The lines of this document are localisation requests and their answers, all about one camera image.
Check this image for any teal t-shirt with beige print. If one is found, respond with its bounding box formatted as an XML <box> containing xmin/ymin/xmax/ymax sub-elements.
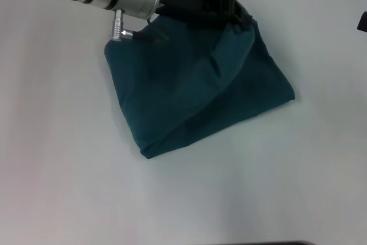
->
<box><xmin>103</xmin><ymin>0</ymin><xmax>296</xmax><ymax>160</ymax></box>

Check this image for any silver angled plug with cable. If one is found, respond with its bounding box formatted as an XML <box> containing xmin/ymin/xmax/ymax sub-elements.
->
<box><xmin>110</xmin><ymin>9</ymin><xmax>170</xmax><ymax>45</ymax></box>

